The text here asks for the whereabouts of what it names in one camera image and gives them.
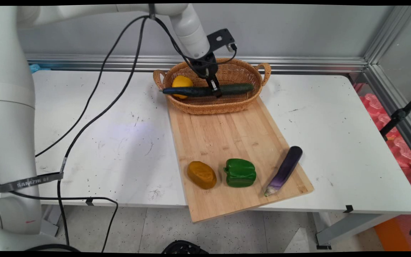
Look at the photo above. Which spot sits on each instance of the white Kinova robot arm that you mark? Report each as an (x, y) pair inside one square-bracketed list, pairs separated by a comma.
[(11, 107)]

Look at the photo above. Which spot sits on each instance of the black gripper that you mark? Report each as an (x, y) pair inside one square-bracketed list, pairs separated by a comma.
[(205, 66)]

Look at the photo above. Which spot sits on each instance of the bamboo cutting board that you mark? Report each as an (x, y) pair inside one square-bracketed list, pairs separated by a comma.
[(227, 135)]

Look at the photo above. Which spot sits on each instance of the grey metal table leg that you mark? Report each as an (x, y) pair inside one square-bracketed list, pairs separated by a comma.
[(348, 228)]

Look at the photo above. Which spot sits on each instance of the upright aluminium frame post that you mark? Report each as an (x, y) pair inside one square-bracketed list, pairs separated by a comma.
[(387, 35)]

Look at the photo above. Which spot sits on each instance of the woven wicker basket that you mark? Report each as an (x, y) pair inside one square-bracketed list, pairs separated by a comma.
[(209, 105)]

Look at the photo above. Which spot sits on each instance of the orange box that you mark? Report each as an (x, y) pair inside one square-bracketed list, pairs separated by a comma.
[(391, 235)]

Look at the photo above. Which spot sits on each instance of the green bell pepper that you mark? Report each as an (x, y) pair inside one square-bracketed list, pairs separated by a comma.
[(240, 173)]

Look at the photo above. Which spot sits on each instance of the dark green cucumber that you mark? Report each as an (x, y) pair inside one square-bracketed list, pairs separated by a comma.
[(191, 91)]

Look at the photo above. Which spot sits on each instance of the black tape piece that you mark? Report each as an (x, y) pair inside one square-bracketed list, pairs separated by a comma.
[(348, 209), (89, 202)]

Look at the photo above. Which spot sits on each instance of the pink wrapped packages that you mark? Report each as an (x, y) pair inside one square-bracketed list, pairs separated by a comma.
[(401, 150)]

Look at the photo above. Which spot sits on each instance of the yellow-brown potato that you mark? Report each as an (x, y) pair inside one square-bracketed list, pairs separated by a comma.
[(202, 175)]

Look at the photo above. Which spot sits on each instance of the side aluminium frame rail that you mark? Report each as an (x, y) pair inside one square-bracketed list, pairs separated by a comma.
[(398, 103)]

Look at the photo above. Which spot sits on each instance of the black machine on floor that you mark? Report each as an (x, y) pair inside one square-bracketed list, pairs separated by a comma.
[(184, 247)]

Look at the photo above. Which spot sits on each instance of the black tripod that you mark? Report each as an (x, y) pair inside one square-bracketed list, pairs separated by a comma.
[(400, 115)]

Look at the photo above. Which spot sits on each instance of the blue plastic item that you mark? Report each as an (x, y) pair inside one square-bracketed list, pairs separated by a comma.
[(35, 67)]

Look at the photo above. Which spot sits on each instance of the yellow lemon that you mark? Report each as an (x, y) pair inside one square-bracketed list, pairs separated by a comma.
[(182, 81)]

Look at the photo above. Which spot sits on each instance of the purple eggplant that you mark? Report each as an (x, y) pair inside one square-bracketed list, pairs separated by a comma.
[(287, 166)]

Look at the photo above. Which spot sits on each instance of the horizontal aluminium frame rail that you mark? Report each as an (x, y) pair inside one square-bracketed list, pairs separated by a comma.
[(298, 64)]

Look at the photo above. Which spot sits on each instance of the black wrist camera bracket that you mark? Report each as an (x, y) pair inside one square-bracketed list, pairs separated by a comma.
[(220, 37)]

